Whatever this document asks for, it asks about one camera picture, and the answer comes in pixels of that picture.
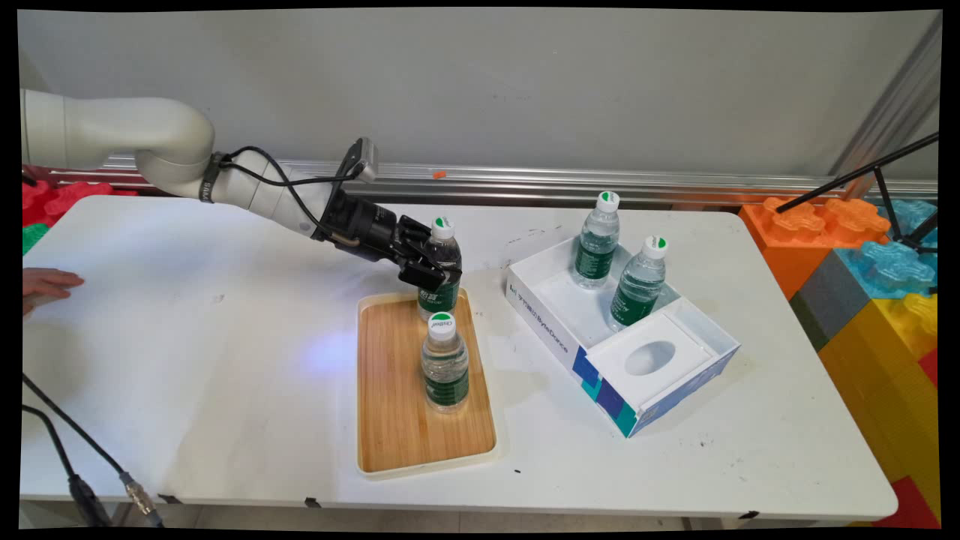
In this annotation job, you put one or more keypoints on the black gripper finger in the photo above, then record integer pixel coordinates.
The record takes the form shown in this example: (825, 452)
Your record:
(427, 274)
(414, 231)

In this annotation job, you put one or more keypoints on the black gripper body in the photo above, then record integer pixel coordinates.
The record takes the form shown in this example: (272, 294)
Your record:
(367, 229)

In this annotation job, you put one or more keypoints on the water bottle green label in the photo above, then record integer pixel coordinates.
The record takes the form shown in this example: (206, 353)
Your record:
(637, 289)
(444, 244)
(596, 247)
(445, 375)

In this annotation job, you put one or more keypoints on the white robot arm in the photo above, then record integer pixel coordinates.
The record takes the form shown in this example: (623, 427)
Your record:
(127, 135)

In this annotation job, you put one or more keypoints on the person's hand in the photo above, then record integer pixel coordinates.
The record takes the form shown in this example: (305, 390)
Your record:
(45, 285)

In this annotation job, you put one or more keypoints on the wooden tray cream rim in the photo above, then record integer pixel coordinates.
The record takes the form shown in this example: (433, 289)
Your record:
(390, 420)

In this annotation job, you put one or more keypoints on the white blue cardboard box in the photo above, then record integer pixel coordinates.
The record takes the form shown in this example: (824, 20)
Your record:
(652, 360)

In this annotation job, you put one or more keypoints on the red foam block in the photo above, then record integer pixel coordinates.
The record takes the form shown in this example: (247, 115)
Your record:
(52, 202)

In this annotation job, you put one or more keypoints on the green foam block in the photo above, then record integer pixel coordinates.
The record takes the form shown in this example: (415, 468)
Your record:
(31, 238)

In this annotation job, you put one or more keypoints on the orange giant building block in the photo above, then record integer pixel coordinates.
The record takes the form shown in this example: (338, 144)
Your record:
(787, 240)

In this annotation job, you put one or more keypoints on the grey giant building block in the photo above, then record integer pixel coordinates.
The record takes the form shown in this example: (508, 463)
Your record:
(829, 300)

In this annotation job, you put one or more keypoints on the black tripod stand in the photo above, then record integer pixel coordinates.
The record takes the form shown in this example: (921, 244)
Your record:
(885, 191)

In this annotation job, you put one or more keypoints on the blue giant building block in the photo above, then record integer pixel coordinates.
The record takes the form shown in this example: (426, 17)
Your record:
(892, 266)

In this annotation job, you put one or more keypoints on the yellow giant building block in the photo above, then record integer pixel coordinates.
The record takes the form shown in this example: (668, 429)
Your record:
(892, 382)

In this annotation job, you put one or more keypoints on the red giant building block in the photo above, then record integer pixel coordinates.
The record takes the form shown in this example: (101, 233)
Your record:
(911, 506)

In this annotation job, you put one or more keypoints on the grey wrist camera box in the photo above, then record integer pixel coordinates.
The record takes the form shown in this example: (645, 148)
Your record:
(364, 159)

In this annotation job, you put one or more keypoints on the aluminium wall rail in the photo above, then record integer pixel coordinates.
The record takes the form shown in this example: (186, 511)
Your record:
(600, 186)

